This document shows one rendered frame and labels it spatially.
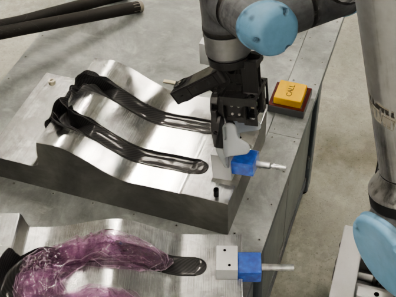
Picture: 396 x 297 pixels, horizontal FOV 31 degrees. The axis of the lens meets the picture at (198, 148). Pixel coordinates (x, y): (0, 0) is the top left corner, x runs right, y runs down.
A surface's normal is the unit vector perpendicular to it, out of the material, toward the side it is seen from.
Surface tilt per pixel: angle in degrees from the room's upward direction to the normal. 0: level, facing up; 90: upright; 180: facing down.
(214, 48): 84
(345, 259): 0
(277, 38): 79
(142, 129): 17
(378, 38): 83
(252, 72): 82
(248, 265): 0
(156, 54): 0
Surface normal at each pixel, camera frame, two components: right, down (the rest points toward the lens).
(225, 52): -0.08, 0.60
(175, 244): 0.24, -0.67
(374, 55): -0.83, 0.38
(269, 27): 0.47, 0.48
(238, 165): -0.34, 0.59
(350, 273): -0.03, -0.69
